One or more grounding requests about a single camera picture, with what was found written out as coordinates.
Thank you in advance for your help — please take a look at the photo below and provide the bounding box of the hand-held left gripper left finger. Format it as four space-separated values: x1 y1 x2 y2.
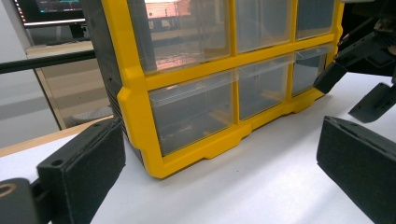
36 117 127 224

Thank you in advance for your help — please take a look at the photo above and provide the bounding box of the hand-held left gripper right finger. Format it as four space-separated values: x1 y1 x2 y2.
316 115 396 224

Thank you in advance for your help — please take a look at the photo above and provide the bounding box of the yellow black drawer organizer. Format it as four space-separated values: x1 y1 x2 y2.
81 0 345 180

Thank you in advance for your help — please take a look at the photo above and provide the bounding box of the clear plastic screw drawer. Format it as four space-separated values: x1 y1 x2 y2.
127 0 232 76

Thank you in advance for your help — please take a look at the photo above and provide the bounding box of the grey round base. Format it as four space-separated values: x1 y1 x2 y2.
66 105 115 128

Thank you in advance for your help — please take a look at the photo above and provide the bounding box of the set of clear organizer drawers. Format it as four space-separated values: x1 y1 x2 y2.
148 0 336 157

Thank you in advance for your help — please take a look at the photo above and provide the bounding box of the light wooden desk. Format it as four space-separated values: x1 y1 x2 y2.
26 40 115 130

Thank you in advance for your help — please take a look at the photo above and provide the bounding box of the black computer monitor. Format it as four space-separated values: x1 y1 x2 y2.
12 0 87 28

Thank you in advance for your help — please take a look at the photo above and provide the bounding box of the black horizontal frame bar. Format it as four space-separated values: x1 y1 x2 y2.
0 49 96 75

